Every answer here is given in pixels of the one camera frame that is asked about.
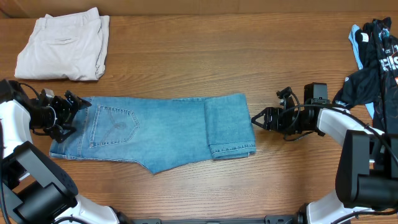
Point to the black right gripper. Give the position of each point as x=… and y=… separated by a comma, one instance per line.
x=270, y=114

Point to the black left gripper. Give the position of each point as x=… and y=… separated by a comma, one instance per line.
x=76, y=104

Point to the blue denim jeans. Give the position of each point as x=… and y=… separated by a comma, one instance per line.
x=160, y=134

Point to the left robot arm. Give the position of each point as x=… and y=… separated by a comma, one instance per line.
x=34, y=189

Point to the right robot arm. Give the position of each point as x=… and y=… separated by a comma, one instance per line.
x=366, y=178

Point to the folded beige trousers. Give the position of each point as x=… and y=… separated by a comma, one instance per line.
x=72, y=46

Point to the black printed shirt pile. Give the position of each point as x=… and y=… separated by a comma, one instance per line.
x=377, y=81

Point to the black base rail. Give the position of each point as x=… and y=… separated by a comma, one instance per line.
x=211, y=220

